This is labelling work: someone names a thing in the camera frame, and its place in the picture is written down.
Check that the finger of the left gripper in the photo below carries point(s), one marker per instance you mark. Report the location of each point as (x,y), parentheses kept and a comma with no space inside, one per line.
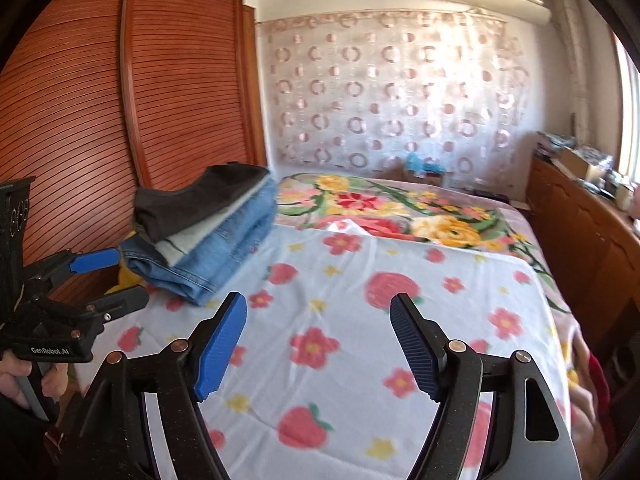
(60,267)
(113,306)

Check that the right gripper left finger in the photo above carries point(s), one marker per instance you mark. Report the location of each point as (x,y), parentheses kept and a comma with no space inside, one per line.
(111,439)

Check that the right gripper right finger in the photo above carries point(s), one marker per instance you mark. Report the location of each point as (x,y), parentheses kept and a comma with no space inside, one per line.
(525,436)

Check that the black pants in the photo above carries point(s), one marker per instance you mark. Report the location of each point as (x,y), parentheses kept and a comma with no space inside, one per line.
(159,214)

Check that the yellow plush toy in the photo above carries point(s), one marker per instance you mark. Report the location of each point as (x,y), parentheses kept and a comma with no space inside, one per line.
(125,279)

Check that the folded grey-green garment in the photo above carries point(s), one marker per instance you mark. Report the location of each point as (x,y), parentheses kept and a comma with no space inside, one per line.
(173,248)

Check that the folded blue jeans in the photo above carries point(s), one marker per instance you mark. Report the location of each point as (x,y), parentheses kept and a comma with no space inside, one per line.
(199,275)

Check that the long wooden sideboard cabinet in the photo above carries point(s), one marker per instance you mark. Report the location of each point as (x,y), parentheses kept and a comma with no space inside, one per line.
(592,254)

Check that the wooden louvered wardrobe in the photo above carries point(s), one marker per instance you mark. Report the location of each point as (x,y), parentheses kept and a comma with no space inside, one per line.
(101,97)

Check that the strawberry print bed sheet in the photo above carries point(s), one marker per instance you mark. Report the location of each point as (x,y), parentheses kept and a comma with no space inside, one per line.
(318,386)

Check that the floral blanket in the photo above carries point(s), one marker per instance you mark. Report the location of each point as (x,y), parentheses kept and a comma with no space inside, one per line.
(427,213)

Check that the cardboard box on sideboard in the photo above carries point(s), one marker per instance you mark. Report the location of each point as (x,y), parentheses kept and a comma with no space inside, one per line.
(587,166)

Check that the blue item on box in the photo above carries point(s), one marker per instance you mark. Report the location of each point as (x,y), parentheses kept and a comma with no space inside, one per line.
(419,170)

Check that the circle pattern sheer curtain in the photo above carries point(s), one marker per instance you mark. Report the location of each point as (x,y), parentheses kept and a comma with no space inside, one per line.
(359,91)

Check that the window with wooden frame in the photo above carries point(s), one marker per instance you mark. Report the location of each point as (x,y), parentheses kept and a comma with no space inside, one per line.
(628,161)

